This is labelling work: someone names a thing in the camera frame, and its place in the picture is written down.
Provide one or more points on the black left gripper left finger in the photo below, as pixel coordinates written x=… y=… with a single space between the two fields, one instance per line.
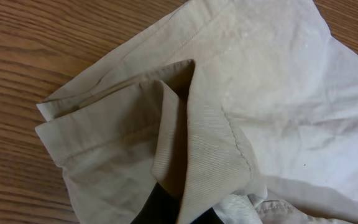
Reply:
x=160 y=208

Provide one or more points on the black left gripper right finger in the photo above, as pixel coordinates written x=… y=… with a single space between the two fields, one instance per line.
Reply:
x=208 y=217

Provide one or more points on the beige khaki shorts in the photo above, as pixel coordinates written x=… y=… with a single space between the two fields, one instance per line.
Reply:
x=246 y=107

